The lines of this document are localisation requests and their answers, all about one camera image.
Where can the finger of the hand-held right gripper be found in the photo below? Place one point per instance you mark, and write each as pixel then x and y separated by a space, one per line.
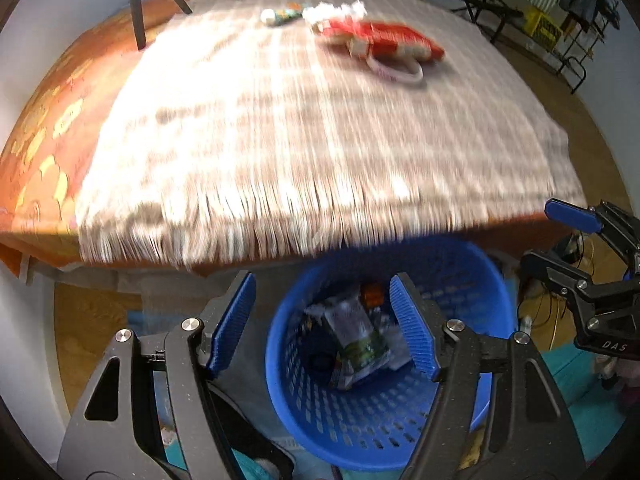
pixel 555 267
pixel 570 214

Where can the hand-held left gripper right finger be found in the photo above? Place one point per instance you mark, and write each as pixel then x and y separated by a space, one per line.
pixel 415 327

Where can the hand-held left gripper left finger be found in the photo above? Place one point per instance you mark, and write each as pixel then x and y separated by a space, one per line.
pixel 232 320

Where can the green and white tissue pack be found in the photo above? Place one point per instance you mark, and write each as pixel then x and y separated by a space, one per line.
pixel 360 347

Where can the white plastic bag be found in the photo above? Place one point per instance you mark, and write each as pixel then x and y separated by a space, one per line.
pixel 312 317

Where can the blue plastic mesh basket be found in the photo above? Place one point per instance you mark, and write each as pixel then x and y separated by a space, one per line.
pixel 380 425

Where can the teal floor mat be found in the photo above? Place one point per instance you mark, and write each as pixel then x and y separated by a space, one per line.
pixel 575 400

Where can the black metal drying rack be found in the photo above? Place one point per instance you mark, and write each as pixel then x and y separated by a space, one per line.
pixel 582 35

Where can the yellow plastic crate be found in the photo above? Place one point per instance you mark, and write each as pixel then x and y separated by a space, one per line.
pixel 540 22

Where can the beige checked tablecloth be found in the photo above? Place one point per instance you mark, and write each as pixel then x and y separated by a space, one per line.
pixel 310 130

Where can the orange patterned table cover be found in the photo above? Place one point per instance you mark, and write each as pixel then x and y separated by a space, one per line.
pixel 45 160

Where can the red white snack packet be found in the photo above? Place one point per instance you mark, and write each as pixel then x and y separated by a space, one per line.
pixel 387 40

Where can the small green and white tube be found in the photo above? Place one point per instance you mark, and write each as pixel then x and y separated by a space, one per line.
pixel 280 15

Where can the crumpled white tissue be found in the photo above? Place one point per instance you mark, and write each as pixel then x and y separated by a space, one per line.
pixel 330 10

